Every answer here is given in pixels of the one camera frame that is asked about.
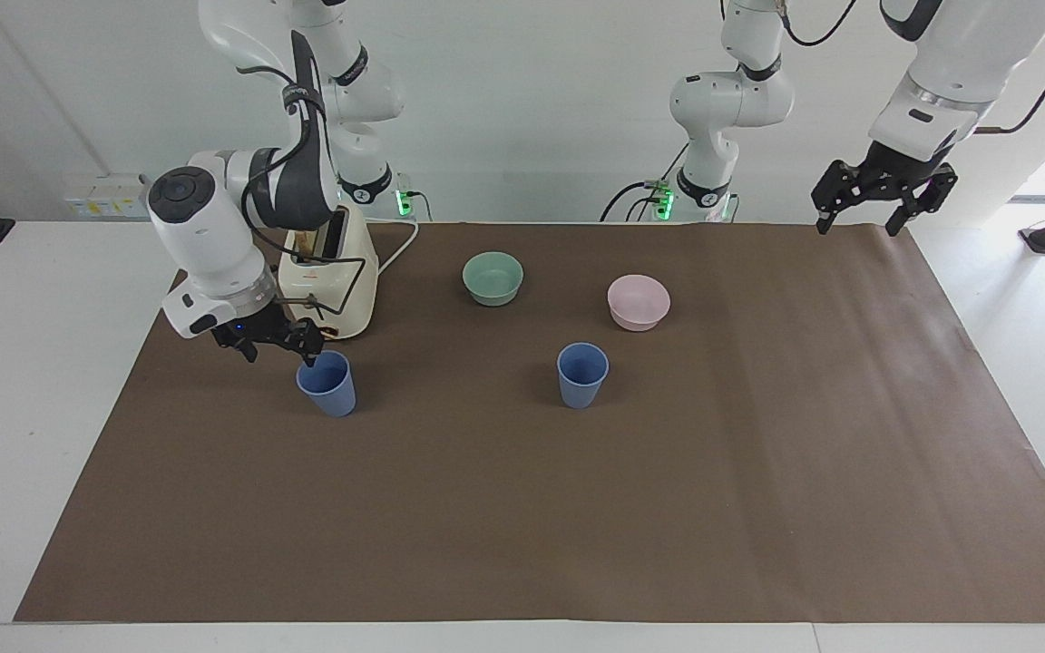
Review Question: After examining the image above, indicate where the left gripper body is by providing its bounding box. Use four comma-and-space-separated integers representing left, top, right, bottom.
840, 140, 957, 197

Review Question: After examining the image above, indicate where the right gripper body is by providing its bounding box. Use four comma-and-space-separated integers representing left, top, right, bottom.
210, 307, 304, 365

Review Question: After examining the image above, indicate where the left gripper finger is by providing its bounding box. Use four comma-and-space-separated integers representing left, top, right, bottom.
884, 167, 958, 238
811, 160, 872, 236

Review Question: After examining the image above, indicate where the blue plastic cup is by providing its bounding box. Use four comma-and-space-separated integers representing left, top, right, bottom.
556, 342, 610, 410
296, 350, 357, 419

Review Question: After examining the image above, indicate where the cream toaster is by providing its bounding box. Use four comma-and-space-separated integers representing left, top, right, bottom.
277, 201, 381, 342

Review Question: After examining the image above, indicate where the green bowl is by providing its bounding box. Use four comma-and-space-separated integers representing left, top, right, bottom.
462, 251, 525, 307

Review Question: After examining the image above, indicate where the pink bowl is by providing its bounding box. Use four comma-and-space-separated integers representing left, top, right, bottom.
607, 274, 672, 332

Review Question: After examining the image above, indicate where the white power cable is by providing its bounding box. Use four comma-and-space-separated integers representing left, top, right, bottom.
361, 216, 420, 275

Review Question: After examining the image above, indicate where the white wall socket strip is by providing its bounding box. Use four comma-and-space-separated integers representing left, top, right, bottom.
62, 172, 152, 219

